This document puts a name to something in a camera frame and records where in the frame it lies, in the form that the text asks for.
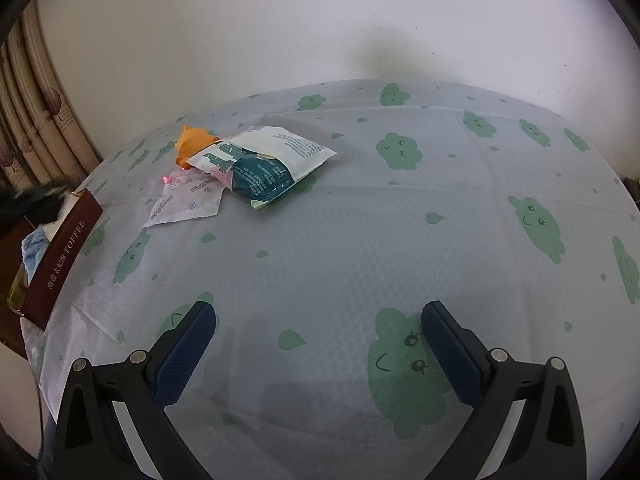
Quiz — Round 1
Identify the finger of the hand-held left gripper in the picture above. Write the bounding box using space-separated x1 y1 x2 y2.
0 177 68 231

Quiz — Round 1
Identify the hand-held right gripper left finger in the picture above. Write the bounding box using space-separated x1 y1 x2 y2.
54 301 217 480

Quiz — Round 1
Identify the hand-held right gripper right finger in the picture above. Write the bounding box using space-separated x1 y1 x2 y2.
421 301 588 480

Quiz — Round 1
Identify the light blue towel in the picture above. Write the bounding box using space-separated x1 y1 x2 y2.
21 230 51 286

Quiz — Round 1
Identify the red tin box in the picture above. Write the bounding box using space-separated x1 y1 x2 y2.
0 190 104 331

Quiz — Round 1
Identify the beige patterned curtain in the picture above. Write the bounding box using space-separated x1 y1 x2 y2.
0 0 101 196

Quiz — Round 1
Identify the pink and white packet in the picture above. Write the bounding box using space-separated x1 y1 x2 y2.
143 169 226 228

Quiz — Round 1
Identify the green cloud print bedsheet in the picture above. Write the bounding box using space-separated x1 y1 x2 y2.
20 77 640 480

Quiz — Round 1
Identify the orange plush toy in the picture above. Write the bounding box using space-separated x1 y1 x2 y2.
174 125 223 171

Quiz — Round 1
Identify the white and teal packet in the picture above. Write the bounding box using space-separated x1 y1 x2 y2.
187 126 338 209

